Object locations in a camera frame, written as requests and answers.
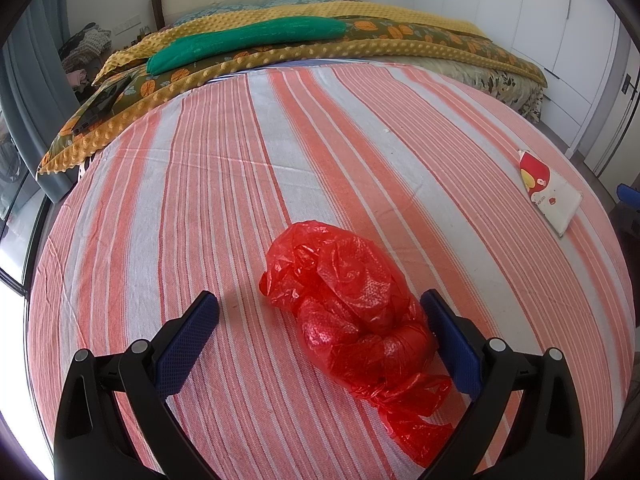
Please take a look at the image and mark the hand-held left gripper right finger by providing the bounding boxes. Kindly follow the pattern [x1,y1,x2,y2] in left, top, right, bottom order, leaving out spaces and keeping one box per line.
[420,289,586,480]

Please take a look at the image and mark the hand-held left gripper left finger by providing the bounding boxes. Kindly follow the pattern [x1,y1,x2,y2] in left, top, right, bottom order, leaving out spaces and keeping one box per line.
[52,290,221,480]

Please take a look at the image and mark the red plastic bag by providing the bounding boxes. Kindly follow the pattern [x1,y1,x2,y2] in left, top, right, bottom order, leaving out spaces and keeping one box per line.
[259,220,455,468]

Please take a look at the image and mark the red white paper packet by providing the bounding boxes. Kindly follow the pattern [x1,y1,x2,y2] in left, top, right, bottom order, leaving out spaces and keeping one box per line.
[517,149,583,237]

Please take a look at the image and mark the floral bed sheet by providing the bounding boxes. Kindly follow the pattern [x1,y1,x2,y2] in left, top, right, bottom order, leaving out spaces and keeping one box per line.
[415,57,545,122]

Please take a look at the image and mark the black framed glass door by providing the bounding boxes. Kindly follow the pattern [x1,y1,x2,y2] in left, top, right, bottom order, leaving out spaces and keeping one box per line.
[0,125,51,301]

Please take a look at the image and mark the white wardrobe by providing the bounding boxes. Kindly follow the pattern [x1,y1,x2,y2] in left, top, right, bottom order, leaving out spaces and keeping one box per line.
[385,0,640,176]

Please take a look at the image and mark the black phone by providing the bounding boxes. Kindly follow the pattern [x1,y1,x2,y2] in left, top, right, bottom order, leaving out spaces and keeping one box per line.
[71,85,133,136]

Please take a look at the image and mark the bed with yellow blanket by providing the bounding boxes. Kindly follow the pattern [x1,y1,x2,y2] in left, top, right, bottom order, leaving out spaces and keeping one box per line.
[36,17,548,176]

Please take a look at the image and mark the yellow dotted blanket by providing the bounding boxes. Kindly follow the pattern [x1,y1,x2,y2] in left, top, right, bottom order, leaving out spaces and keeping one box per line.
[92,0,493,86]

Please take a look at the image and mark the green folded cloth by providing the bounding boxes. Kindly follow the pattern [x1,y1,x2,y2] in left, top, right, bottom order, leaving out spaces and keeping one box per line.
[146,16,348,75]

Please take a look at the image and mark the pile of clothes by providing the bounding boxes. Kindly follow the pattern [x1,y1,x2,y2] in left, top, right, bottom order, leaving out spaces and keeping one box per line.
[59,22,113,93]

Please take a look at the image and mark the blue grey curtain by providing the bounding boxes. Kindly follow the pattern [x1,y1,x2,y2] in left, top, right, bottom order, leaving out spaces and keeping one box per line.
[0,0,76,201]

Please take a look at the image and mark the teal patterned pillow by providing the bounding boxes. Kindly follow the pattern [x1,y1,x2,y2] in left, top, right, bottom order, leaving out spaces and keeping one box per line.
[172,2,261,26]
[260,0,346,9]

